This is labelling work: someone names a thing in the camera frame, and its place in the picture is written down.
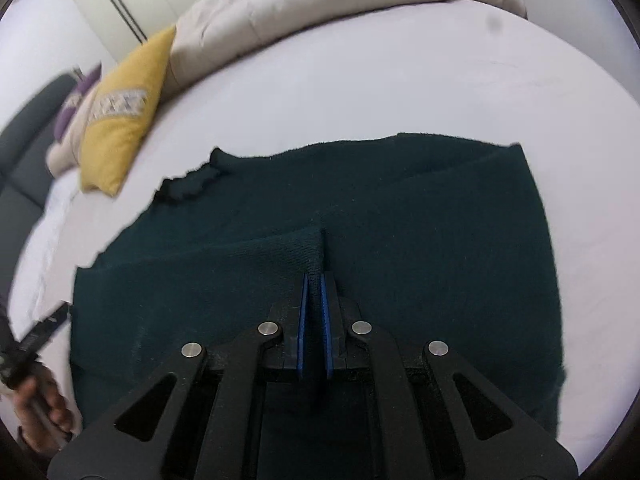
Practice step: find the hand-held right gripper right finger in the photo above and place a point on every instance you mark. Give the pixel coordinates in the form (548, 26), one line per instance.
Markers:
(326, 330)

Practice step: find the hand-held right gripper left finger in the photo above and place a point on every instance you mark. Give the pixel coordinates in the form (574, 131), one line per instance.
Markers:
(301, 330)

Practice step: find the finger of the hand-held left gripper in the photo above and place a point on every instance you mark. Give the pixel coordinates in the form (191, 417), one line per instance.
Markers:
(54, 321)

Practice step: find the dark green knitted sweater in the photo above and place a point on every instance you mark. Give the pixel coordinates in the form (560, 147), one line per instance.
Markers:
(400, 220)

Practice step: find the person's left hand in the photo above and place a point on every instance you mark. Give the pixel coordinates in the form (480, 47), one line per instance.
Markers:
(45, 400)

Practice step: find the beige cushion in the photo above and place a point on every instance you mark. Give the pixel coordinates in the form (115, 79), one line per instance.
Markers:
(67, 150)

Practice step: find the dark grey headboard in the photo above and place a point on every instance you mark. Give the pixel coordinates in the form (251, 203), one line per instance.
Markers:
(25, 150)

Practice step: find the purple cushion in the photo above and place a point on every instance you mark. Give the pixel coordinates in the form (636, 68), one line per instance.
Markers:
(65, 115)

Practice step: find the yellow pillow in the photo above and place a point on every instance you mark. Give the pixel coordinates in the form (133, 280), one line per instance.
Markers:
(125, 125)

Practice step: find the white bed sheet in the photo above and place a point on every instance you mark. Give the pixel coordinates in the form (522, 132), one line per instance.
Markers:
(350, 85)

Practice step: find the beige duvet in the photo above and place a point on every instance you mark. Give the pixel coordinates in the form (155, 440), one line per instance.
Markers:
(300, 5)

